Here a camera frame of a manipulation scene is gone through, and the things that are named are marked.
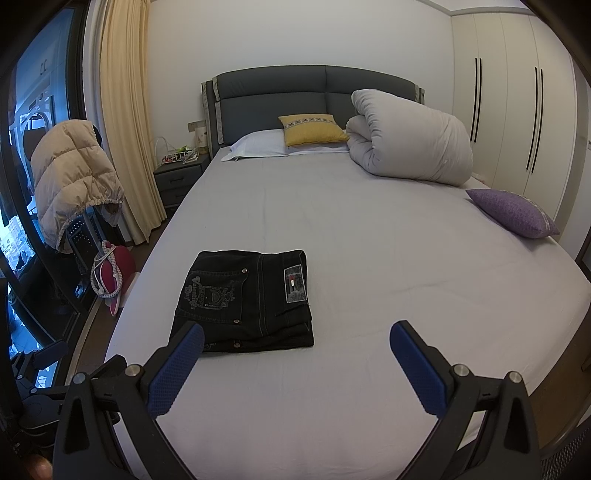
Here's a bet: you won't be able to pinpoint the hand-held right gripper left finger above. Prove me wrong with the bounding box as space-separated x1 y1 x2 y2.
52 320 206 480

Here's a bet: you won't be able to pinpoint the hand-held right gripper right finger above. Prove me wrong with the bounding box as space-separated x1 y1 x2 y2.
389 320 542 480

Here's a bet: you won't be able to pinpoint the black denim pants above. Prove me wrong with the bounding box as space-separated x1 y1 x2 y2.
170 250 315 353

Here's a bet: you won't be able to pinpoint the bed with white sheet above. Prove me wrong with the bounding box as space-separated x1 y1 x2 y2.
104 131 591 480

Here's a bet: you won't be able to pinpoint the black perforated chair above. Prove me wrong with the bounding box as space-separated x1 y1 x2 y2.
65 208 125 301

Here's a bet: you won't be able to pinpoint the black mesh chair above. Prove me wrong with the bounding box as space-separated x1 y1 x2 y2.
540 415 591 480

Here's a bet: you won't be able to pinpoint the purple pillow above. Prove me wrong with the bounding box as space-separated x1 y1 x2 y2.
465 188 560 239

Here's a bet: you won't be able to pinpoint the dark grey nightstand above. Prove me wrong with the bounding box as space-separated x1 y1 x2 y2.
153 152 212 207

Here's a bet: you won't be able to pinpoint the beige puffer jacket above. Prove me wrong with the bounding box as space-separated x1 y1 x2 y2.
30 120 125 254

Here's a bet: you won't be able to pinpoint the rolled white duvet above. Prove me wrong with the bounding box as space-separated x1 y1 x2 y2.
345 89 474 187

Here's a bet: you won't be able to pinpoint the white pillow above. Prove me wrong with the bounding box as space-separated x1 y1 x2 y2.
221 129 349 162

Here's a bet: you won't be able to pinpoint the cream curtain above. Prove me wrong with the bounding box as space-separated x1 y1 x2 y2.
99 0 167 245

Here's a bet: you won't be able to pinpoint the yellow pillow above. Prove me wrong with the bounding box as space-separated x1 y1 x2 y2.
278 114 350 148

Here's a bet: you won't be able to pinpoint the grey upholstered headboard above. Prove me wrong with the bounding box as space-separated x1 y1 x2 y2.
201 65 426 160

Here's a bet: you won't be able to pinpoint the white wardrobe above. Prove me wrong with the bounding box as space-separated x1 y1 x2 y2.
450 11 583 259

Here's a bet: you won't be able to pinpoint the large glass window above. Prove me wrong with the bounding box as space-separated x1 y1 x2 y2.
0 0 88 352

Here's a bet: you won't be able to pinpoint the pink bag with white cord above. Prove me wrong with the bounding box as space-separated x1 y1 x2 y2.
90 240 137 317

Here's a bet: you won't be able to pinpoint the white wire basket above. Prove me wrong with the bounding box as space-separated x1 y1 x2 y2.
159 137 201 167

